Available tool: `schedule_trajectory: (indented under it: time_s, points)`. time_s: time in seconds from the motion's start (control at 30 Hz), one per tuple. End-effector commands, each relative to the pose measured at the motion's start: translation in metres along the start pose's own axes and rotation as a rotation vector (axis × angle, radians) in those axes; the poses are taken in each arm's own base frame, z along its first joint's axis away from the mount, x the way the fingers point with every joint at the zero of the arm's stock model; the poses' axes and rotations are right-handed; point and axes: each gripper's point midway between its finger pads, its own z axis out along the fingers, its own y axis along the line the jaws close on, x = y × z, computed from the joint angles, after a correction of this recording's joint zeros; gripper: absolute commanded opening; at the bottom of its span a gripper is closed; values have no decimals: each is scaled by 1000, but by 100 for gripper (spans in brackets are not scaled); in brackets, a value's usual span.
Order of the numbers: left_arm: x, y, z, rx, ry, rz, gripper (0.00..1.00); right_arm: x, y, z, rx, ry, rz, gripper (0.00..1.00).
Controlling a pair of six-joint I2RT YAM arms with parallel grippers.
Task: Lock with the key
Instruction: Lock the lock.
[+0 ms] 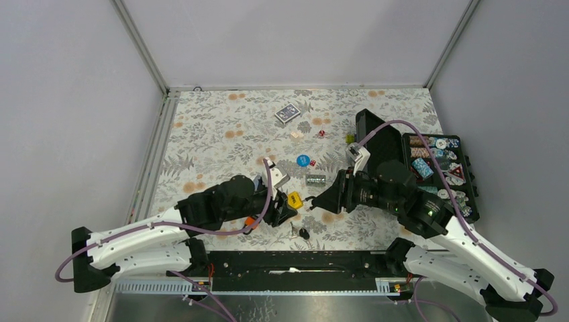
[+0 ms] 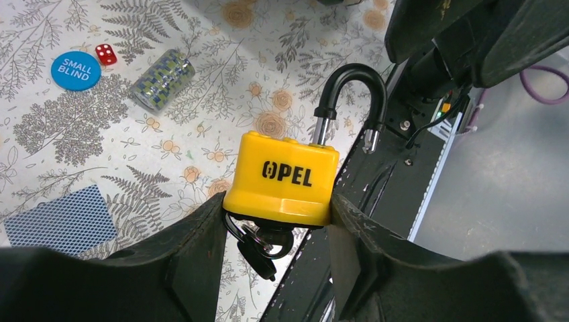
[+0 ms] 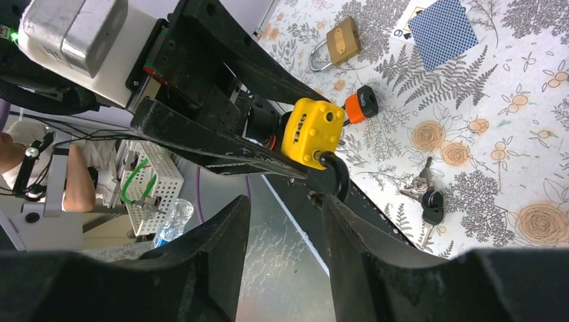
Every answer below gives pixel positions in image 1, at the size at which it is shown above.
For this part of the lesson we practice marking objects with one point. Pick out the floral tablecloth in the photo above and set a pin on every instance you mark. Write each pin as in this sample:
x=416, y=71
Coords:
x=216, y=135

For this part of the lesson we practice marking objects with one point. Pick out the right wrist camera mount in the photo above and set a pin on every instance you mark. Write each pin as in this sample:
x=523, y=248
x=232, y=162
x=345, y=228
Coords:
x=358, y=156

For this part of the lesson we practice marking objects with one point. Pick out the blue playing card deck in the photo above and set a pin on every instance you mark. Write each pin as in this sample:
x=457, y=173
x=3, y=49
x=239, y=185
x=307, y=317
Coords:
x=287, y=113

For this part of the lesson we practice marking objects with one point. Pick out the translucent small cube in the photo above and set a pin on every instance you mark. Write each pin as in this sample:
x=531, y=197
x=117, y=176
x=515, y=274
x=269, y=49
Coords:
x=296, y=136

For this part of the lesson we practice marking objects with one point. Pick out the blue round poker chip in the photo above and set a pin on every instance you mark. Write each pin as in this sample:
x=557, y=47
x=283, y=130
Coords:
x=303, y=160

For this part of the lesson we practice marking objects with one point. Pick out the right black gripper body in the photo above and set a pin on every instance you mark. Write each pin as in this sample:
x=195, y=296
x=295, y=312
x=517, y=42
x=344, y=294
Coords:
x=356, y=190

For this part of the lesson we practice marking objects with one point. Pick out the black poker chip case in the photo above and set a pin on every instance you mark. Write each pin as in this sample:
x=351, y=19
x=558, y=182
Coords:
x=435, y=160

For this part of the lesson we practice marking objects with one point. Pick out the orange padlock with key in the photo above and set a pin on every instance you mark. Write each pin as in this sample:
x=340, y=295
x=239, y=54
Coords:
x=250, y=222

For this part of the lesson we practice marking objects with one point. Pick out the yellow green small die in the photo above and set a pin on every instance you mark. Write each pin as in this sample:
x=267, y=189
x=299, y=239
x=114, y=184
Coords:
x=350, y=138

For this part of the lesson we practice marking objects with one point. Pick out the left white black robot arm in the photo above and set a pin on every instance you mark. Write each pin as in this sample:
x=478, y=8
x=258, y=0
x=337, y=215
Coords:
x=163, y=242

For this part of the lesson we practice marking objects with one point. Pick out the blue playing card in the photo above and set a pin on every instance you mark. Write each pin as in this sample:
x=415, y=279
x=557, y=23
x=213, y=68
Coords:
x=257, y=182

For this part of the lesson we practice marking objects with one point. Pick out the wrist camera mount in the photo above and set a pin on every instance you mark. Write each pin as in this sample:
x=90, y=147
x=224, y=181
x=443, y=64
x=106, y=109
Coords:
x=274, y=177
x=358, y=156

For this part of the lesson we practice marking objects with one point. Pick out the yellow padlock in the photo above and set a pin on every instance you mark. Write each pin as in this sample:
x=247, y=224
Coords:
x=296, y=201

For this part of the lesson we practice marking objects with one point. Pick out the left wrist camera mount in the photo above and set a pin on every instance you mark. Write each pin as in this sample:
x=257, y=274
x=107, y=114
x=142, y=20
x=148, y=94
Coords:
x=274, y=177

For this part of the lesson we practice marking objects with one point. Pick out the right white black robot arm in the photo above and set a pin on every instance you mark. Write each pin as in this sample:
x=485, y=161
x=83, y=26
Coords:
x=507, y=290

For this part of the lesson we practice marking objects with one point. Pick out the patterned poker chip roll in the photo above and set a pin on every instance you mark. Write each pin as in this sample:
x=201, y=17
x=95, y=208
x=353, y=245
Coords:
x=315, y=180

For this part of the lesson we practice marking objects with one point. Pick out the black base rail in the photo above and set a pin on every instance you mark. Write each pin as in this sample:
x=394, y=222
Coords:
x=289, y=271

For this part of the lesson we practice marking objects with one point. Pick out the black headed key bunch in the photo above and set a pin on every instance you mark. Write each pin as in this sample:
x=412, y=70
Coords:
x=299, y=232

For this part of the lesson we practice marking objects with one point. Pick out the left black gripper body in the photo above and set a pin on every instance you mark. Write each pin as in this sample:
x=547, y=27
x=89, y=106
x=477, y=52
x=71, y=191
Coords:
x=272, y=212

